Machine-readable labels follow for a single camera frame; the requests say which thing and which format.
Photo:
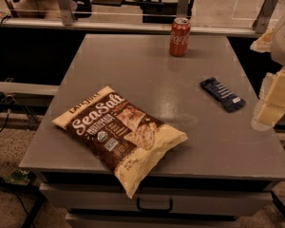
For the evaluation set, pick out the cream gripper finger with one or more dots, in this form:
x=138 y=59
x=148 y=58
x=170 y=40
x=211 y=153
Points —
x=265 y=117
x=272 y=90

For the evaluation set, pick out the dark blue rxbar wrapper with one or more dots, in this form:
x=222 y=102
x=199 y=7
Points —
x=228 y=99

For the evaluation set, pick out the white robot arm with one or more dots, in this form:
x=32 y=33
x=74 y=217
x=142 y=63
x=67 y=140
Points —
x=273 y=41

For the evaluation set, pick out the brown sea salt chip bag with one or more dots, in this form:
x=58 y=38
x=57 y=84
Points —
x=126 y=139

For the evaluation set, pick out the red coca-cola can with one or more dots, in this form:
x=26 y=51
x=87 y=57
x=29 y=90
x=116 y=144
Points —
x=179 y=36

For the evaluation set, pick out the grey cabinet drawer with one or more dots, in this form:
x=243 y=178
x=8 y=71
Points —
x=195 y=202

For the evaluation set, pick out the green packet on floor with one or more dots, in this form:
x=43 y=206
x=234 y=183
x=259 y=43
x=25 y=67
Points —
x=18 y=177

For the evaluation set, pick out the grey metal rail frame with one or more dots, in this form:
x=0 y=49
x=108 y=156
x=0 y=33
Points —
x=120 y=23

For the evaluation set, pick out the black drawer handle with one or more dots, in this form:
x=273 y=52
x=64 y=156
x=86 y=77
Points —
x=157 y=206

